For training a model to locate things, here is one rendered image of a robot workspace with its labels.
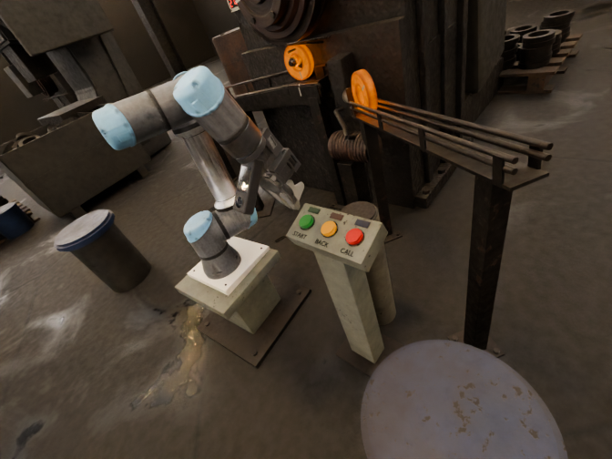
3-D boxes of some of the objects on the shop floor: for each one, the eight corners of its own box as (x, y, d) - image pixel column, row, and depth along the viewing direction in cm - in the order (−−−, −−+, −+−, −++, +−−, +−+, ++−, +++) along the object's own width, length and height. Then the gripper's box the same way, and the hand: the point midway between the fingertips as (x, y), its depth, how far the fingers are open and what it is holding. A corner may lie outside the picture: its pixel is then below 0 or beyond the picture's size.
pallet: (395, 96, 289) (391, 45, 262) (433, 66, 325) (433, 17, 298) (550, 93, 210) (566, 20, 183) (578, 52, 246) (595, -15, 220)
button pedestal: (352, 319, 121) (311, 196, 84) (409, 349, 106) (389, 215, 68) (330, 351, 114) (272, 232, 76) (386, 388, 99) (350, 262, 61)
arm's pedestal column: (257, 369, 117) (228, 333, 101) (198, 331, 141) (167, 297, 125) (311, 291, 138) (294, 252, 123) (252, 269, 162) (231, 234, 146)
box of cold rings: (127, 163, 383) (82, 101, 335) (158, 168, 333) (110, 96, 284) (46, 213, 330) (-22, 147, 282) (68, 228, 280) (-10, 152, 232)
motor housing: (360, 214, 171) (339, 125, 138) (395, 223, 157) (382, 126, 124) (347, 229, 165) (322, 138, 132) (382, 239, 150) (365, 141, 118)
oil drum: (260, 92, 465) (236, 26, 411) (286, 90, 427) (263, 17, 373) (232, 109, 437) (201, 40, 383) (258, 108, 399) (228, 32, 345)
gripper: (275, 127, 57) (323, 190, 73) (247, 125, 63) (297, 185, 79) (251, 161, 55) (307, 219, 71) (224, 158, 61) (280, 212, 77)
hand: (293, 208), depth 73 cm, fingers closed
